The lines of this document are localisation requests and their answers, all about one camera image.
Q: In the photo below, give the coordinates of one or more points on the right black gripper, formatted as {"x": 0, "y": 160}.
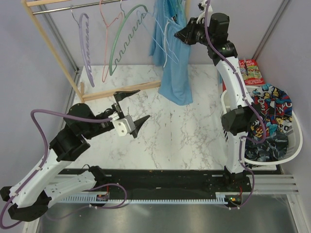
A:
{"x": 186, "y": 35}

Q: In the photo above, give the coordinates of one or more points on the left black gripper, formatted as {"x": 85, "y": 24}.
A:
{"x": 119, "y": 96}

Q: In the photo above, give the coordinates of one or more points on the red book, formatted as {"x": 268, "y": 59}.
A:
{"x": 221, "y": 83}

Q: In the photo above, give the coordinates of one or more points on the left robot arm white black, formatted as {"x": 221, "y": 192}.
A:
{"x": 31, "y": 198}

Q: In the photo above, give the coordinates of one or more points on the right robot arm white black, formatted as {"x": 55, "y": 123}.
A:
{"x": 237, "y": 121}

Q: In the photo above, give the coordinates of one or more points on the dark patterned garment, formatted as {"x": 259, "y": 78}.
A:
{"x": 273, "y": 149}

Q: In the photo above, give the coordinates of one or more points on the white laundry basket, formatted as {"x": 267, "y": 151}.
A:
{"x": 294, "y": 134}

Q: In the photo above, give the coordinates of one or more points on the light blue cable duct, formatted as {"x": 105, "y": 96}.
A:
{"x": 92, "y": 198}

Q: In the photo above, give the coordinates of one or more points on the comic cover book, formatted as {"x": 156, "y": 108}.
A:
{"x": 250, "y": 72}

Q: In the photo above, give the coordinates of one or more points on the light blue wire hanger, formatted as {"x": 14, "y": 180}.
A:
{"x": 160, "y": 48}

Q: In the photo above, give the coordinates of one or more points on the colourful comic print garment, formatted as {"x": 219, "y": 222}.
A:
{"x": 275, "y": 109}

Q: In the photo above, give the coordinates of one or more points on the purple plastic hanger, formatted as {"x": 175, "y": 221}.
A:
{"x": 84, "y": 38}

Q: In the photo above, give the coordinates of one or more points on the teal plastic hanger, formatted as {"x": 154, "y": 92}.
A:
{"x": 174, "y": 6}

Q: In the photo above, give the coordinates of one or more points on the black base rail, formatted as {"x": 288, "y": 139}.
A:
{"x": 169, "y": 184}

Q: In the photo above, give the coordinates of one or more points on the wooden clothes rack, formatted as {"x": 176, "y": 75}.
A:
{"x": 79, "y": 92}

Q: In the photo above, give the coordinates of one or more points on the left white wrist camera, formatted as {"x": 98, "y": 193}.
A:
{"x": 123, "y": 126}

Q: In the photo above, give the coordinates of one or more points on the metal rack rod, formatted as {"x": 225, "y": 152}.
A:
{"x": 74, "y": 7}

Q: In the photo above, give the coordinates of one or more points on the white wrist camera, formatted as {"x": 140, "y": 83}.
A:
{"x": 123, "y": 126}
{"x": 203, "y": 8}

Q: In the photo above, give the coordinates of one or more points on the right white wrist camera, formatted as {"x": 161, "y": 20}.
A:
{"x": 203, "y": 8}

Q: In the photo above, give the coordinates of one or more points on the light blue shorts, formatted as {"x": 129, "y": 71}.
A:
{"x": 175, "y": 82}

